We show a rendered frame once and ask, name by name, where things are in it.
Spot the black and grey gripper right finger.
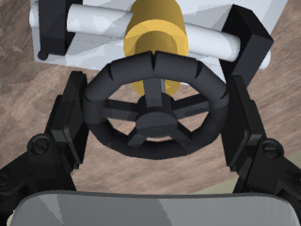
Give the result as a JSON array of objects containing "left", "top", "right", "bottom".
[{"left": 220, "top": 75, "right": 301, "bottom": 226}]

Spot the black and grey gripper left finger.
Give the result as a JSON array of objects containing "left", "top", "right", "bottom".
[{"left": 0, "top": 71, "right": 89, "bottom": 226}]

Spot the grey metal base plate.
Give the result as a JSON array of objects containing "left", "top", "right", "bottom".
[{"left": 32, "top": 0, "right": 288, "bottom": 83}]

